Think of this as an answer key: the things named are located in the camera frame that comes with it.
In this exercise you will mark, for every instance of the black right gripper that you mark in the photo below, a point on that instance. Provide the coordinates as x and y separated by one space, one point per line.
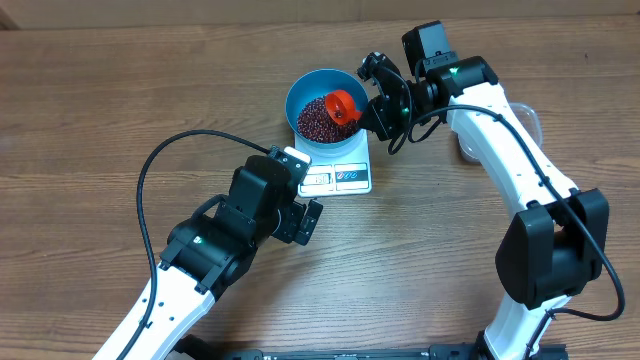
387 123

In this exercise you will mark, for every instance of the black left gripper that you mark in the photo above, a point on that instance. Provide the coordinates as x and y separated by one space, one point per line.
290 229

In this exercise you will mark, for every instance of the red scoop with blue handle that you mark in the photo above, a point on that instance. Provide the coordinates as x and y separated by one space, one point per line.
341 107

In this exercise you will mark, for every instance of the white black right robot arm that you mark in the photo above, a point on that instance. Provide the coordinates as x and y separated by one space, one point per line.
554 245

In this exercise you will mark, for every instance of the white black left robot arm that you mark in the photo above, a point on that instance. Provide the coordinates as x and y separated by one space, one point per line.
212 249

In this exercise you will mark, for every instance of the white digital kitchen scale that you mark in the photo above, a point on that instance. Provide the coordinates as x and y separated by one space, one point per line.
341 168

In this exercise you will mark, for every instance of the red beans in bowl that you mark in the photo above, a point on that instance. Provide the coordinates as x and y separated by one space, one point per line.
314 123

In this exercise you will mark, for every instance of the teal blue bowl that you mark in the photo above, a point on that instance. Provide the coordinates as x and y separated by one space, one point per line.
319 83

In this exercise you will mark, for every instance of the clear plastic food container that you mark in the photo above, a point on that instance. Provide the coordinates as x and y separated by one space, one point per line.
527 117

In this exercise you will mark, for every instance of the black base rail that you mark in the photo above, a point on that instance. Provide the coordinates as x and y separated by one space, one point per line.
193 348

